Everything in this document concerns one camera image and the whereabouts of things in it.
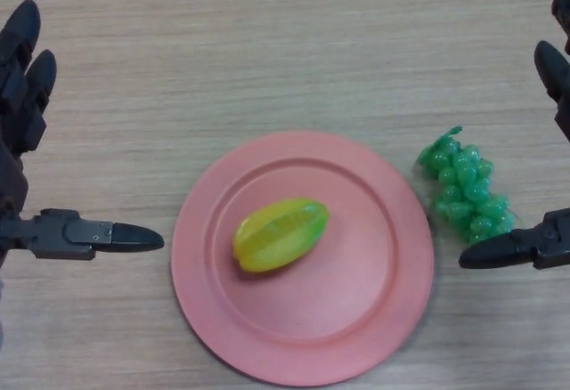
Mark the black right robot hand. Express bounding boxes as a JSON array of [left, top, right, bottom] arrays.
[[458, 0, 570, 271]]

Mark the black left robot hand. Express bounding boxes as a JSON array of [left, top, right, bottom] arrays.
[[0, 0, 165, 271]]

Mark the yellow green plastic starfruit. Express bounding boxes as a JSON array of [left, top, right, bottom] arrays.
[[232, 197, 331, 273]]

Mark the pink round plate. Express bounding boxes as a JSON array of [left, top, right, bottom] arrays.
[[171, 130, 436, 387]]

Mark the green plastic grape bunch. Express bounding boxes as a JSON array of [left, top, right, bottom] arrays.
[[416, 126, 520, 245]]

